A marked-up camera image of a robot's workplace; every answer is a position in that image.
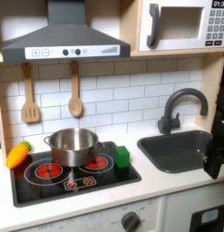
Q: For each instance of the green toy block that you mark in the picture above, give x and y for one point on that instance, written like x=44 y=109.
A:
x=121 y=156

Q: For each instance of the dark grey sink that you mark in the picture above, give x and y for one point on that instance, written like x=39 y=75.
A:
x=177 y=151

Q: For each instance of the dark grey tap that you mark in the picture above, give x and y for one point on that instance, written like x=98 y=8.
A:
x=180 y=108

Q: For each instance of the black oven knob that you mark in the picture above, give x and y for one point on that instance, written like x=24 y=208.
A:
x=130 y=221

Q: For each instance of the white toy microwave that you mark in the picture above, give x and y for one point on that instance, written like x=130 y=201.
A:
x=183 y=24

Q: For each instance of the black toy stove top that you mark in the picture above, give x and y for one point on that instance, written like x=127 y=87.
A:
x=74 y=176

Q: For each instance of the steel pot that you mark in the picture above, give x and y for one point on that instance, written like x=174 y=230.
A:
x=73 y=146

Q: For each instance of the wooden spoon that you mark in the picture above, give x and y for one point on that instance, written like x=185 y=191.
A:
x=75 y=96

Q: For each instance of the grey range hood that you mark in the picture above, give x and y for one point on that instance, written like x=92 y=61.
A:
x=65 y=36

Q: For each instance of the wooden slotted spatula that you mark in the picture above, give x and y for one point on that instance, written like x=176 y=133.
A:
x=29 y=99

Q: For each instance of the orange toy carrot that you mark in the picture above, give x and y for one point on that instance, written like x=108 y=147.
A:
x=16 y=155

